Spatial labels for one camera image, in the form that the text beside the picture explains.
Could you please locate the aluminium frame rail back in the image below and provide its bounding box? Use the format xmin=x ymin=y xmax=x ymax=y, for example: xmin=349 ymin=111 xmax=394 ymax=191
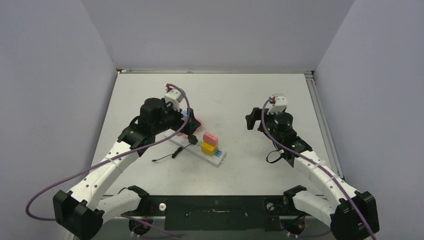
xmin=117 ymin=68 xmax=314 ymax=75

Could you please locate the pink square plug adapter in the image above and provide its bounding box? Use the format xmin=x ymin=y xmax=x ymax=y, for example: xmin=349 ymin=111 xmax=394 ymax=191
xmin=202 ymin=132 xmax=219 ymax=147

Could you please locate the pink triangular socket adapter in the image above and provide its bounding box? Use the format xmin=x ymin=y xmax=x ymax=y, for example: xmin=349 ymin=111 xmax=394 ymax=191
xmin=180 ymin=113 xmax=202 ymax=135

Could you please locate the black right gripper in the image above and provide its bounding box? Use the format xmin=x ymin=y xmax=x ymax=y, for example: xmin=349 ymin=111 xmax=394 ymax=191
xmin=246 ymin=107 xmax=283 ymax=145

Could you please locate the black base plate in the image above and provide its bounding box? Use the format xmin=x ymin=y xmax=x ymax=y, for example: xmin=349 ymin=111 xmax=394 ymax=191
xmin=129 ymin=195 xmax=305 ymax=232

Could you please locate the white power strip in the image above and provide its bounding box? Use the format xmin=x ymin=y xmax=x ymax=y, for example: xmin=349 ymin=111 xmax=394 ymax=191
xmin=168 ymin=133 xmax=227 ymax=167

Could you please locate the aluminium frame rail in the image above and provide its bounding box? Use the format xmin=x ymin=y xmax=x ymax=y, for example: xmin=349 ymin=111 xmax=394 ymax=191
xmin=117 ymin=68 xmax=314 ymax=75
xmin=304 ymin=71 xmax=345 ymax=180

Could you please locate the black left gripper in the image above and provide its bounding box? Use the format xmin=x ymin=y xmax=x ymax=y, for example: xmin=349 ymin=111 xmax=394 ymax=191
xmin=152 ymin=99 xmax=200 ymax=136

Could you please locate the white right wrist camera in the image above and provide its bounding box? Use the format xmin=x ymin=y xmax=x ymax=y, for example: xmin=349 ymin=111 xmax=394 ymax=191
xmin=266 ymin=93 xmax=288 ymax=115

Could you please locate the aluminium frame rail right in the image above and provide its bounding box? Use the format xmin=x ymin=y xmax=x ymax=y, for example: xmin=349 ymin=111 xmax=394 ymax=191
xmin=304 ymin=71 xmax=345 ymax=180

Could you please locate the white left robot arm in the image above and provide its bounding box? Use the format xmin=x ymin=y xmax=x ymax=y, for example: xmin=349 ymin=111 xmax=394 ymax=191
xmin=52 ymin=97 xmax=201 ymax=240

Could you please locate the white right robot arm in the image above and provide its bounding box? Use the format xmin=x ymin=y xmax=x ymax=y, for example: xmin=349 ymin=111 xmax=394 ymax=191
xmin=245 ymin=107 xmax=380 ymax=240

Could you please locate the yellow cube socket adapter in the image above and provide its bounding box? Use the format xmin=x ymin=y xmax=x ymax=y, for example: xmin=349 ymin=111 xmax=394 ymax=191
xmin=200 ymin=141 xmax=218 ymax=156

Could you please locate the thin black adapter cable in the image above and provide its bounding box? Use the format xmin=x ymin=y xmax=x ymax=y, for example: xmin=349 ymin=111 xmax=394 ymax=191
xmin=151 ymin=143 xmax=195 ymax=164

